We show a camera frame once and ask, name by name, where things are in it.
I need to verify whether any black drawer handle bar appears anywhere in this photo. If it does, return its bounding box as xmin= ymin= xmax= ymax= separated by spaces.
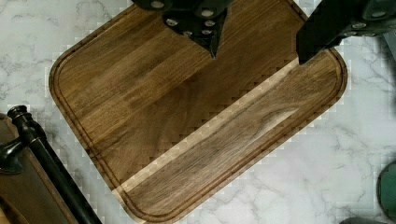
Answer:
xmin=1 ymin=105 xmax=102 ymax=224

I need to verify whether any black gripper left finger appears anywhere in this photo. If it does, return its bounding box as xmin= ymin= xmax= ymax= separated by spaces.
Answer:
xmin=132 ymin=0 xmax=233 ymax=59

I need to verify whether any teal canister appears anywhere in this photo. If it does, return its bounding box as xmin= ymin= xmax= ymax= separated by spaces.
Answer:
xmin=376 ymin=161 xmax=396 ymax=222

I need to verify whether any dark grey canister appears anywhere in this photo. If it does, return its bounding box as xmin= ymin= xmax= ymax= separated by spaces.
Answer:
xmin=339 ymin=217 xmax=387 ymax=224

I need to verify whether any dark wooden cutting board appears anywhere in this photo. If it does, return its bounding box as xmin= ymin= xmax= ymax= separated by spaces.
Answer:
xmin=49 ymin=0 xmax=347 ymax=224

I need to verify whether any wooden drawer front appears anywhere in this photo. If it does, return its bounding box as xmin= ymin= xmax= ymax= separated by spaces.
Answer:
xmin=0 ymin=114 xmax=78 ymax=224

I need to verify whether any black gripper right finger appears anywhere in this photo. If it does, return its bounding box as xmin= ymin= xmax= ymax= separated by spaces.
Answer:
xmin=296 ymin=0 xmax=396 ymax=64

